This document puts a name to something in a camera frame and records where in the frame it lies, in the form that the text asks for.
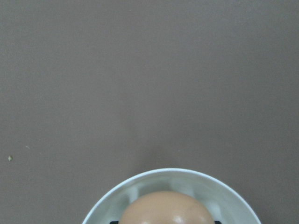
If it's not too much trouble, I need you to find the white ceramic bowl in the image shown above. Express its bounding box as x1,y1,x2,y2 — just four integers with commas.
83,168,260,224

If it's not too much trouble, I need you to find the brown egg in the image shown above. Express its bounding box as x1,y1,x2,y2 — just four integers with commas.
119,191,215,224

